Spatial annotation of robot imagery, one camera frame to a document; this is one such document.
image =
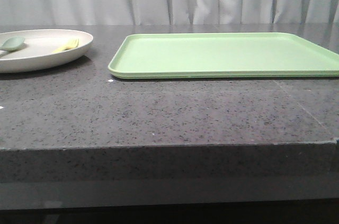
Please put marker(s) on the beige round plate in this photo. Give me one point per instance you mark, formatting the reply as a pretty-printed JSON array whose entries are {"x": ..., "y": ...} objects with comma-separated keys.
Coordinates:
[{"x": 38, "y": 51}]

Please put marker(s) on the yellow plastic fork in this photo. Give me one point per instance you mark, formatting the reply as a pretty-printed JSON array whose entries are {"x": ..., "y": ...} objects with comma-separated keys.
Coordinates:
[{"x": 71, "y": 44}]

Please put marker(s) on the light green plastic tray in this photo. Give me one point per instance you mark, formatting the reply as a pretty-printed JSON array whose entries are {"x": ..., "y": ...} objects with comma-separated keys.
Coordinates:
[{"x": 221, "y": 55}]

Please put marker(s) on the pale green plastic spoon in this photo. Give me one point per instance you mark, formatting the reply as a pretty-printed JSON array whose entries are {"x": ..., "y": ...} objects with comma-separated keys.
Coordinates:
[{"x": 12, "y": 44}]

